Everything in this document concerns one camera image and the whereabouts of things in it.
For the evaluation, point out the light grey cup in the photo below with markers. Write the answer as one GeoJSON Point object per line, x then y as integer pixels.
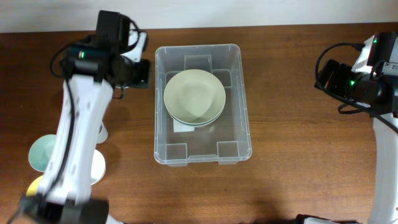
{"type": "Point", "coordinates": [102, 135]}

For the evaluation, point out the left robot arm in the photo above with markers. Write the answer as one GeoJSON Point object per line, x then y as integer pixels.
{"type": "Point", "coordinates": [92, 68]}

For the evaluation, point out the yellow small bowl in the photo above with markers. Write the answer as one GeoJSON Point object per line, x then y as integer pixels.
{"type": "Point", "coordinates": [32, 189]}

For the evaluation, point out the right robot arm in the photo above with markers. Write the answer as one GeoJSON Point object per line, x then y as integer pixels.
{"type": "Point", "coordinates": [383, 111]}

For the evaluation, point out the dark blue bowl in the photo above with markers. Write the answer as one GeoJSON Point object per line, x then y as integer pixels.
{"type": "Point", "coordinates": [196, 124]}

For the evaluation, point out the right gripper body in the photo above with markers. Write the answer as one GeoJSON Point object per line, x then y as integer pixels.
{"type": "Point", "coordinates": [344, 83]}

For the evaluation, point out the white label in bin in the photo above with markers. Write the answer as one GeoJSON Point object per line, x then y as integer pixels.
{"type": "Point", "coordinates": [181, 128]}

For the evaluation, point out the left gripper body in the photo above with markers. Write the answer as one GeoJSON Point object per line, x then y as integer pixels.
{"type": "Point", "coordinates": [137, 75]}

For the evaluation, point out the white small bowl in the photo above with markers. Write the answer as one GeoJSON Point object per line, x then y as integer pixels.
{"type": "Point", "coordinates": [98, 167]}

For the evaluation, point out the mint green small bowl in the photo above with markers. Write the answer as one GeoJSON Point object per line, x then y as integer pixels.
{"type": "Point", "coordinates": [41, 151]}

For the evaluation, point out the cream bowl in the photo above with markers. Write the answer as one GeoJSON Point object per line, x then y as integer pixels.
{"type": "Point", "coordinates": [194, 96]}

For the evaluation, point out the clear plastic storage bin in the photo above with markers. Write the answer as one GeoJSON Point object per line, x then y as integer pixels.
{"type": "Point", "coordinates": [227, 140]}

